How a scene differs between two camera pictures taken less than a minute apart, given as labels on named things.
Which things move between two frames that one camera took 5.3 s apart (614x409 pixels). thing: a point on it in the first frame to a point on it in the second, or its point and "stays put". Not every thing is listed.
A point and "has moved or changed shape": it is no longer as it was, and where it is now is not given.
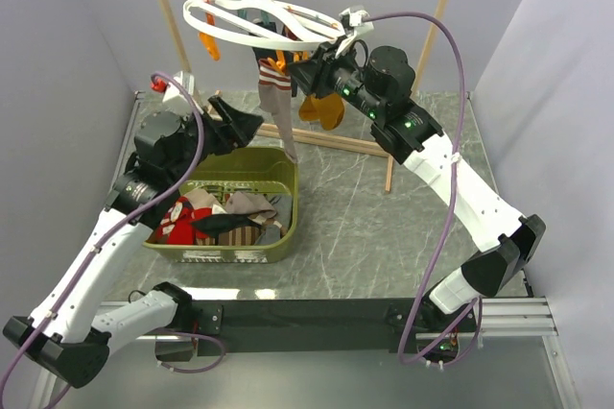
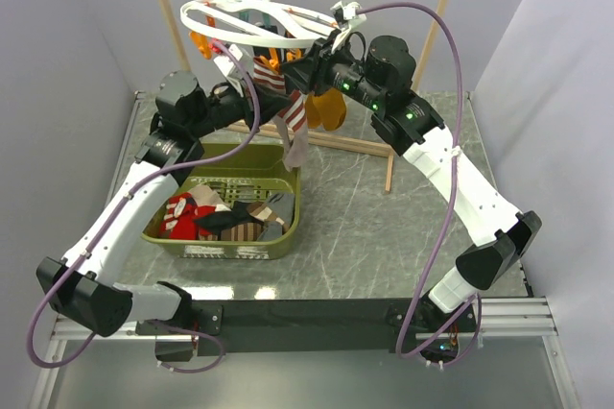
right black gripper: x=313 y=76 stays put
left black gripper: x=234 y=131 to x=268 y=106
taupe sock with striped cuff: x=275 y=99 has moved or changed shape
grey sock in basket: x=283 y=204 stays put
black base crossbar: x=309 y=325 stays put
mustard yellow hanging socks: x=328 y=110 stays put
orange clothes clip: x=278 y=64 has moved or changed shape
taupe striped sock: x=253 y=206 to x=295 y=114
